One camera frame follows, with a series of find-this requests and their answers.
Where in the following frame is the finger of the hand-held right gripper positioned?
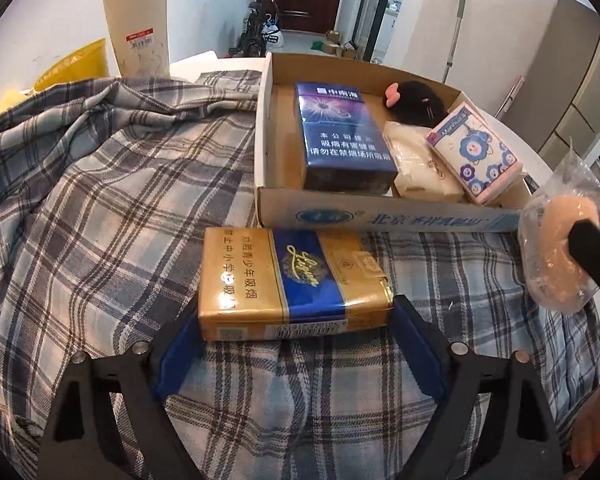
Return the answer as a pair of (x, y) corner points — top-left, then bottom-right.
(567, 218), (600, 302)

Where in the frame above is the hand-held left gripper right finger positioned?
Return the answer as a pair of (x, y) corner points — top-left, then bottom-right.
(392, 295), (565, 480)

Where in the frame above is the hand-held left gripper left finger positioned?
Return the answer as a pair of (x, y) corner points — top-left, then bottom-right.
(37, 305), (206, 480)

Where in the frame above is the bagged peach sponge puff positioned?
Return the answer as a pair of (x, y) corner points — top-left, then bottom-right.
(517, 139), (600, 316)

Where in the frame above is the gold blue cigarette pack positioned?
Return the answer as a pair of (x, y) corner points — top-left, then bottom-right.
(197, 227), (395, 342)

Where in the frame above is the floral tissue pack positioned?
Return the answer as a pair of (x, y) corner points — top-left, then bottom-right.
(425, 101), (524, 206)

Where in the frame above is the beige soft packet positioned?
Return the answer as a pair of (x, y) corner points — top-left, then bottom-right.
(383, 120), (465, 201)

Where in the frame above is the dark blue cigarette pack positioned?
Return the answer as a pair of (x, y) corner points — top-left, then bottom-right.
(294, 81), (399, 195)

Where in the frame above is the black plush hair clip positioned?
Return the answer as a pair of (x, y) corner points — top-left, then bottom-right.
(383, 80), (449, 126)

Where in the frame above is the shallow cardboard box tray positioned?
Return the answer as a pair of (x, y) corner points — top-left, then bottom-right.
(254, 51), (537, 235)

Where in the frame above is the blue plaid shirt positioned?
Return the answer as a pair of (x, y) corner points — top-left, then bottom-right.
(0, 70), (600, 480)

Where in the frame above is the beige refrigerator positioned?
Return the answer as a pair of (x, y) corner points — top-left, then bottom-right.
(497, 0), (600, 182)

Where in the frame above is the yellow plastic container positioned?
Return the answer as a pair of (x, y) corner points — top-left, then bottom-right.
(33, 38), (109, 92)

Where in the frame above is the pile of small cardboard boxes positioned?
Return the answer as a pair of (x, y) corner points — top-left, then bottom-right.
(312, 30), (367, 61)

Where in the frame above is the black framed glass door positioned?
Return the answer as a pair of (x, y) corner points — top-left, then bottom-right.
(352, 0), (417, 62)

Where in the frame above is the white patterned tumbler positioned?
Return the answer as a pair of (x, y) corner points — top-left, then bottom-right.
(101, 0), (170, 79)

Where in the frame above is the white plastic bag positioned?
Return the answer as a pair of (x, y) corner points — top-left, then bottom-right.
(262, 20), (286, 46)

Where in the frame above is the black bicycle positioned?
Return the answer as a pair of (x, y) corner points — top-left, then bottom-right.
(228, 0), (314, 59)

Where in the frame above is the mop with metal handle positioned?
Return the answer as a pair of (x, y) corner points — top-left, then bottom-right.
(439, 0), (469, 84)

